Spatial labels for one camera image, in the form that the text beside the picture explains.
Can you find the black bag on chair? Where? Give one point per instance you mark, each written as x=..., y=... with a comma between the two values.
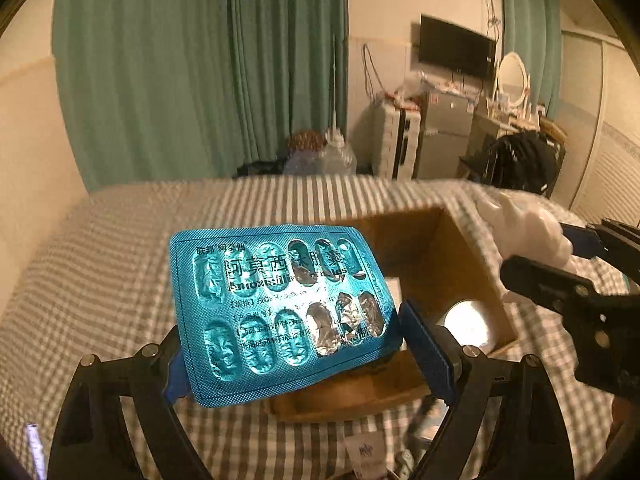
x=522, y=160

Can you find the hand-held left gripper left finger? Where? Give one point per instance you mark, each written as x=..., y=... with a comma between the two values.
x=178, y=375

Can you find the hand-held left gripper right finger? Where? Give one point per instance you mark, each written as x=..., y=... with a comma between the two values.
x=429, y=350

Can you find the wide green curtain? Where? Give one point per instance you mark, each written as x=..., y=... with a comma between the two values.
x=165, y=70

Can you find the white plastic figurine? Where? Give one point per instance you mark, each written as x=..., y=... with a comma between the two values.
x=530, y=230

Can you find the narrow green curtain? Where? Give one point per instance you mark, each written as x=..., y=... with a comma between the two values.
x=532, y=40

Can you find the blue pill blister pack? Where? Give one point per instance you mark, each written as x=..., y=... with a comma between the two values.
x=280, y=310

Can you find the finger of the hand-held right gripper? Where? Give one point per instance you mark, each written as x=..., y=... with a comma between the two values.
x=545, y=282
x=580, y=242

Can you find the clear plastic water jug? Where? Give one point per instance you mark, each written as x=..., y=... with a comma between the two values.
x=336, y=155

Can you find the white wardrobe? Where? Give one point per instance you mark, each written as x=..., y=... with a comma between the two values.
x=605, y=125

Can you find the brown cardboard box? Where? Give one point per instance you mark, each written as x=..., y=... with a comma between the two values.
x=450, y=260

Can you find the round silver can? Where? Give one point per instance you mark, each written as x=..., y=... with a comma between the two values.
x=466, y=323

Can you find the brown fluffy bundle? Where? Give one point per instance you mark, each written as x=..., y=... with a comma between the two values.
x=306, y=141

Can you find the white cloth label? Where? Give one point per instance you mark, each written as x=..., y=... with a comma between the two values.
x=365, y=452

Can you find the white cabinet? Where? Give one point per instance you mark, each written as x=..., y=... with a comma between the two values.
x=397, y=137

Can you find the white oval vanity mirror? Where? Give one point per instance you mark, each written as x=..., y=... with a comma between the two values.
x=512, y=77

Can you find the grey small refrigerator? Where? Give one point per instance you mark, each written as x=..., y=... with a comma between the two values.
x=446, y=130

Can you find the black wall television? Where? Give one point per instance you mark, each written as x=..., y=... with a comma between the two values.
x=456, y=46

